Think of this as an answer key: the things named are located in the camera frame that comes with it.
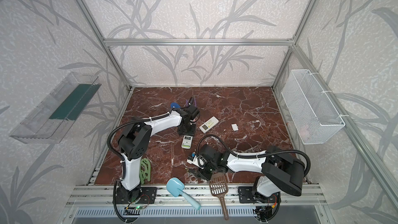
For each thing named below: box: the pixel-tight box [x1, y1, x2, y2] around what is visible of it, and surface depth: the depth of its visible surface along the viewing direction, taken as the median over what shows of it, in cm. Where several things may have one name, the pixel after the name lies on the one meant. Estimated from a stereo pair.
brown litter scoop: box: [209, 172, 230, 221], surface depth 77 cm
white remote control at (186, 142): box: [181, 135, 193, 150], surface depth 93 cm
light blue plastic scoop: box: [166, 177, 202, 211], surface depth 78 cm
